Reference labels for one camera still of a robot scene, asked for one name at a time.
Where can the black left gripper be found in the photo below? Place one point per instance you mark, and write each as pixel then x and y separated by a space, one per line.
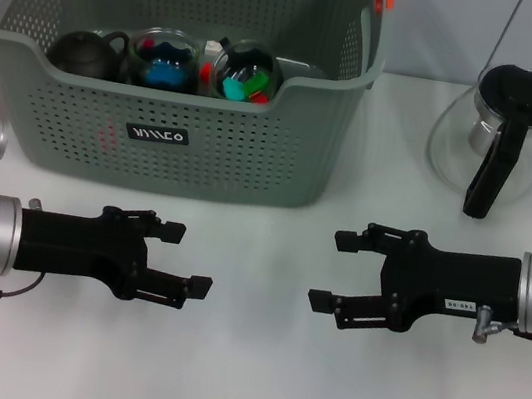
pixel 81 246

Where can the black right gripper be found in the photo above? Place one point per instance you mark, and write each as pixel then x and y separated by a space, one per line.
pixel 450 284

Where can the clear cyan toy tile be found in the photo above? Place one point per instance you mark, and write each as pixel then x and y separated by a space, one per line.
pixel 233 89

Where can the small red toy brick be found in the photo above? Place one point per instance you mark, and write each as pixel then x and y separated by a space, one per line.
pixel 260 99

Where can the blue toy tile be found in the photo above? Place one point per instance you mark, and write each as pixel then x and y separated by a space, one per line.
pixel 164 76

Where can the small orange-red brick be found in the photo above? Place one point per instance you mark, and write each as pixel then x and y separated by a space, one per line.
pixel 205 71

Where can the green toy brick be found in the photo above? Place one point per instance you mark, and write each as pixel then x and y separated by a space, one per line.
pixel 258 81

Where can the glass teacup black holder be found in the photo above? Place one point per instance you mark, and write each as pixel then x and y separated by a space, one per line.
pixel 164 57
pixel 247 62

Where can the white toy plate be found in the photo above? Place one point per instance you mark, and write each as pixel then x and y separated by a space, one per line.
pixel 212 47

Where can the grey perforated storage bin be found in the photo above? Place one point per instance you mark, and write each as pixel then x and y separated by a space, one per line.
pixel 109 104

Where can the dark clay teapot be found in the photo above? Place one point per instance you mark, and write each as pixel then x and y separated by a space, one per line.
pixel 84 54

